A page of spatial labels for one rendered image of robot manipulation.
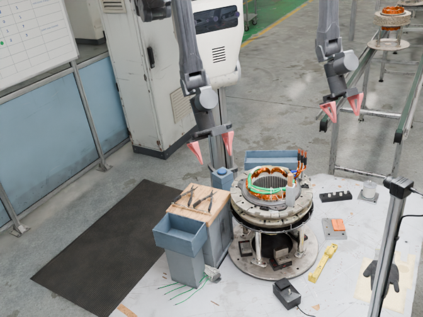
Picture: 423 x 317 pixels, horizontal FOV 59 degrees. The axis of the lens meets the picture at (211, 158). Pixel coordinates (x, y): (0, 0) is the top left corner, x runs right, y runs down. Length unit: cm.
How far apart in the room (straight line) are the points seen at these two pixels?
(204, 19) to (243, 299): 110
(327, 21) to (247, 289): 102
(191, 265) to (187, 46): 80
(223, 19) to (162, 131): 224
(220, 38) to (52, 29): 199
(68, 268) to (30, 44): 169
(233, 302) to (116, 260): 151
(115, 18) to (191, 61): 241
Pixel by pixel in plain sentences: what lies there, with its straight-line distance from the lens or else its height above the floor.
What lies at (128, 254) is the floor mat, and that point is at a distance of 289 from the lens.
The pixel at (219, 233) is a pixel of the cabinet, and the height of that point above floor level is 93.
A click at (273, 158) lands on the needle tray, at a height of 102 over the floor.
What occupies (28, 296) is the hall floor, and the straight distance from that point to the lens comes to 296.
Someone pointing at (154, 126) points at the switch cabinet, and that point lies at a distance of 369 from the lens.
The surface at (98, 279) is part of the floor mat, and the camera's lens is 281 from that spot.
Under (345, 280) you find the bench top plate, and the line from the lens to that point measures 161.
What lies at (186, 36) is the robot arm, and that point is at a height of 173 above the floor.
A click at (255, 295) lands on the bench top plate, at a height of 78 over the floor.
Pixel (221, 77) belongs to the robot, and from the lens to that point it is 167.
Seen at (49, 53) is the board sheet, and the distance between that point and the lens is 335.
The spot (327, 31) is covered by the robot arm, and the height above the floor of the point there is 166.
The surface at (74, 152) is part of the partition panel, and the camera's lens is 367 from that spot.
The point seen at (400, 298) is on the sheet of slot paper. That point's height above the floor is 78.
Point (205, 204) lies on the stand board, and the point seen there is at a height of 107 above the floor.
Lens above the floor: 200
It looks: 32 degrees down
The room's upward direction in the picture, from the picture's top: 7 degrees counter-clockwise
